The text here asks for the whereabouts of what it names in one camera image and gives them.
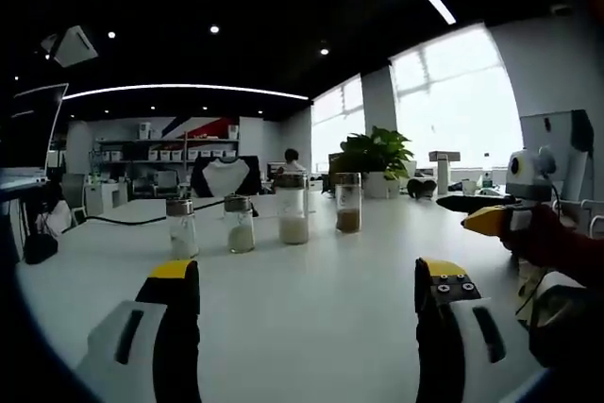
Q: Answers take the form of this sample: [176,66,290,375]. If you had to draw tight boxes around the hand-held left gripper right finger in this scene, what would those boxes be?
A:
[413,256,554,403]

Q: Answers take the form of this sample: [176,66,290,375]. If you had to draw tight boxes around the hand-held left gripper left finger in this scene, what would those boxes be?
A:
[74,259,203,403]

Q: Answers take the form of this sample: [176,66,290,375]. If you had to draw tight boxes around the short seasoning bottle white powder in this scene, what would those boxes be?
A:
[165,196,201,260]

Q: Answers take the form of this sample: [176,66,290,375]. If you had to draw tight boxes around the tall seasoning bottle brown powder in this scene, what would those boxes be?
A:
[334,172,363,235]

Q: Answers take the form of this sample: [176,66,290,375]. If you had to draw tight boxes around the short seasoning bottle cream powder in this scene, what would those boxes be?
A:
[223,193,257,255]

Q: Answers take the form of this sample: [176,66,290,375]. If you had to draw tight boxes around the tall seasoning bottle white granules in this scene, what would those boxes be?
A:
[274,172,310,246]

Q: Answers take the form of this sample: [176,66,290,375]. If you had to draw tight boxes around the white tower device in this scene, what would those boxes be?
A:
[428,150,461,196]

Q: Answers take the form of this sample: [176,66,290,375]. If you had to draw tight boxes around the white monitor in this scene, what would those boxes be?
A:
[518,109,596,196]

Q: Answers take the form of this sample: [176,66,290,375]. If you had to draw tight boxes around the dark headphones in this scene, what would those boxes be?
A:
[406,177,441,200]

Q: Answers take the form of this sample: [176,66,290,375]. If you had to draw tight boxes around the white plant pot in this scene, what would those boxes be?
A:
[361,170,403,200]

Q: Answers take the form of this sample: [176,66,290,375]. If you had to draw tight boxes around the white and dark worn device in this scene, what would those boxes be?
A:
[516,268,604,369]

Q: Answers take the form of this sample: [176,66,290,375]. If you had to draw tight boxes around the green potted plant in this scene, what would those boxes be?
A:
[338,126,416,182]

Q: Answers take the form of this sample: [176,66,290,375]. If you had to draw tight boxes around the black bag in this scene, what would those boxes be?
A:
[22,231,59,266]

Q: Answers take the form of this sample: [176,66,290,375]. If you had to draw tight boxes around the black and white office chair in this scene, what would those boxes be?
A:
[190,155,263,199]

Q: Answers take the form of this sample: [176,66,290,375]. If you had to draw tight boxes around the storage shelf with white boxes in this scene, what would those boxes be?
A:
[92,121,242,168]

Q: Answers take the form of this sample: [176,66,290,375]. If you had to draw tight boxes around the white ceiling projector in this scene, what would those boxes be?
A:
[40,25,100,69]

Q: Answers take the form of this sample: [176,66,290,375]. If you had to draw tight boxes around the black cable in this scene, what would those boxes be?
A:
[83,198,227,227]

